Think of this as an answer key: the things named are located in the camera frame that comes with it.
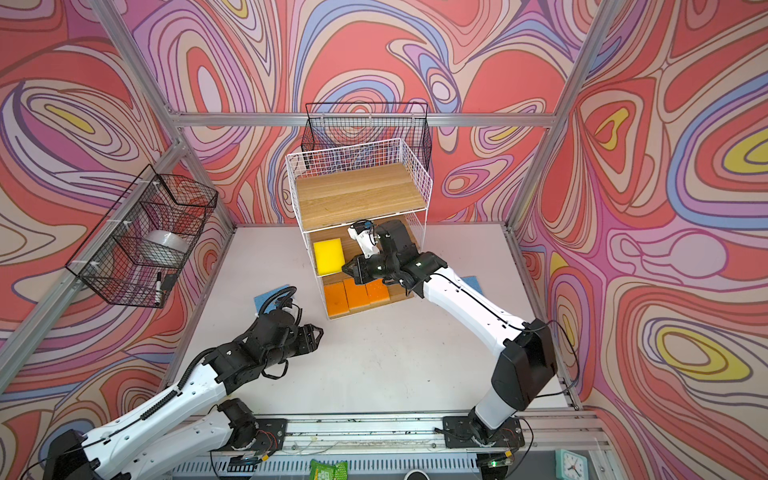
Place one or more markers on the black marker pen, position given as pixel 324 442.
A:
pixel 158 295

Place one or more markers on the black wire basket left wall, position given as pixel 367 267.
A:
pixel 109 262

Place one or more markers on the blue sponge right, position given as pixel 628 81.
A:
pixel 473 282

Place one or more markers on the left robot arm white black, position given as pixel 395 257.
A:
pixel 199 413

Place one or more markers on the black wire basket wall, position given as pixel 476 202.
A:
pixel 346 123
pixel 109 262

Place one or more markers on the black wire basket back wall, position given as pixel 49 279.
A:
pixel 346 123

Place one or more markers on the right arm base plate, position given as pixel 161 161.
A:
pixel 464 432

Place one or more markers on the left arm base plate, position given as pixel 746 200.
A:
pixel 263 435

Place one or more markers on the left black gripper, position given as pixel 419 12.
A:
pixel 308 342

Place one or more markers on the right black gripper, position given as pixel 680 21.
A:
pixel 361 273

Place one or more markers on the orange sponge with pale back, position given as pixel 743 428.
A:
pixel 336 300

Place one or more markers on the blue sponge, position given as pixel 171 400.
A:
pixel 473 282
pixel 267 301

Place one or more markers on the yellow sponge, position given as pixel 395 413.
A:
pixel 329 256

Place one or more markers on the teal alarm clock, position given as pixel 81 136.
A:
pixel 570 465

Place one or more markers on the green snack packet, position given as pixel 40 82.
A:
pixel 326 471

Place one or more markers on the blue sponge left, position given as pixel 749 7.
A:
pixel 267 301

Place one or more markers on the white wire wooden shelf rack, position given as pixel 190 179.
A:
pixel 332 188

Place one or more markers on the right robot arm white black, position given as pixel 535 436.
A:
pixel 525 351

